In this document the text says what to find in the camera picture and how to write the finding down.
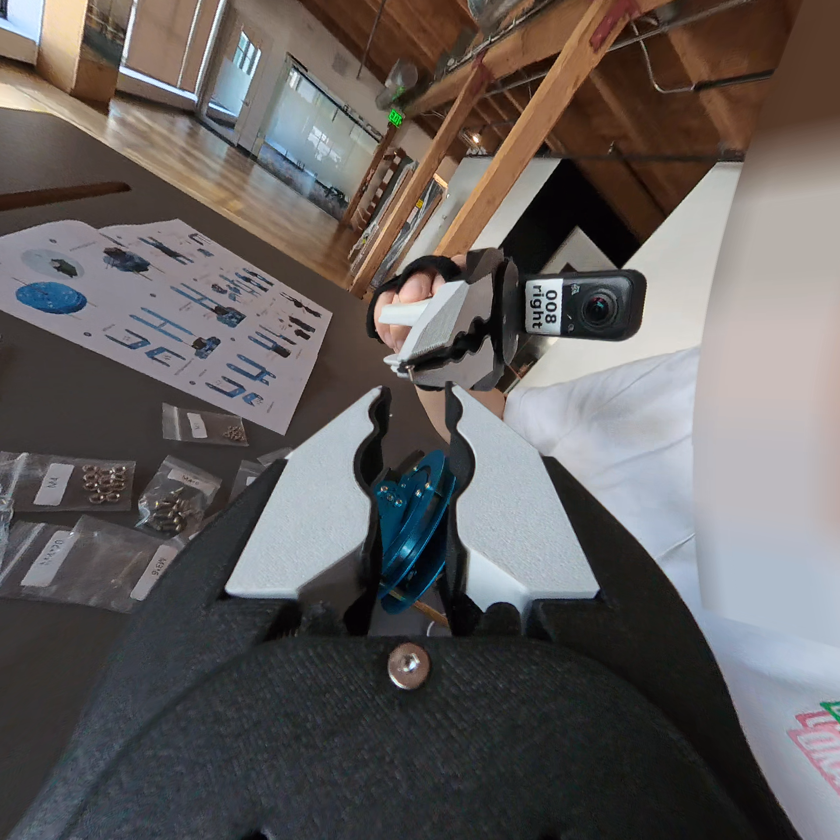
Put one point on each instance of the green exit sign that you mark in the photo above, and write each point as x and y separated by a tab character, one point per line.
394	118

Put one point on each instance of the printed instruction sheet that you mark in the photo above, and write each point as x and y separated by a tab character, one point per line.
65	328

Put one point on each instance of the person in white shirt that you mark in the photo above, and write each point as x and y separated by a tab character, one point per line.
604	426

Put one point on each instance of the small bag of tiny nuts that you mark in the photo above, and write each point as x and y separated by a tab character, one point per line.
210	426

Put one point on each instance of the leaning framed panels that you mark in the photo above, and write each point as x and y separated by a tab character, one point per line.
377	190

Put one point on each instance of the person's right hand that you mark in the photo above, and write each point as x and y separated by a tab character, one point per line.
415	285

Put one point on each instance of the glass partition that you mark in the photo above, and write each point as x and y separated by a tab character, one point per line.
308	124

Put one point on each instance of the dark grey desk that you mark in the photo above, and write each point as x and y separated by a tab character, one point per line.
98	394

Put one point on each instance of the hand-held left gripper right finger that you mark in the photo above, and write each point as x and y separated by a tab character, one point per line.
518	525

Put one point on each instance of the clear bag of screws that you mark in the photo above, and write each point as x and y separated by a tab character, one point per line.
174	508

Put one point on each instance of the small clear hardware bag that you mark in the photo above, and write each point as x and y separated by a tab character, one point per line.
46	558
253	476
118	564

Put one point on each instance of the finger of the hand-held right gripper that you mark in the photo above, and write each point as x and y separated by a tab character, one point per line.
443	315
459	375

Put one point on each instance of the clear bag of large nuts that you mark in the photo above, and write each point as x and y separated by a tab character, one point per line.
105	485

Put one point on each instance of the metal ceiling duct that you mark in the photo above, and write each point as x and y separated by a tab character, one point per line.
400	79

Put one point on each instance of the blue toy robot arm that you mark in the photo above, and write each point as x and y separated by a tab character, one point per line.
413	525

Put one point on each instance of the wooden post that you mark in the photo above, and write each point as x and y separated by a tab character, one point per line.
420	177
525	131

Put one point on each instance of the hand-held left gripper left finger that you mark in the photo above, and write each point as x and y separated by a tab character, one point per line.
308	518

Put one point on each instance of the person's right forearm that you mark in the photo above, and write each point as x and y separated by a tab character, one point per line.
433	413

